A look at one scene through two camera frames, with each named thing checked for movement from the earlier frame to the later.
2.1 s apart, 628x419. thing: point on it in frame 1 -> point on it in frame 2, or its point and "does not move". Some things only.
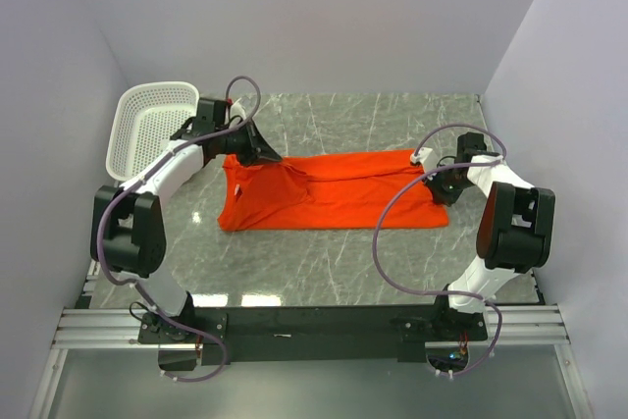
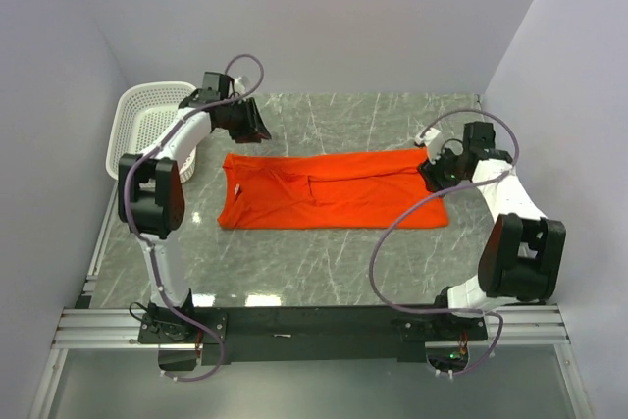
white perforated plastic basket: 147,115 does not move
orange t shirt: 349,191 does not move
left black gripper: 258,150 -> 248,133
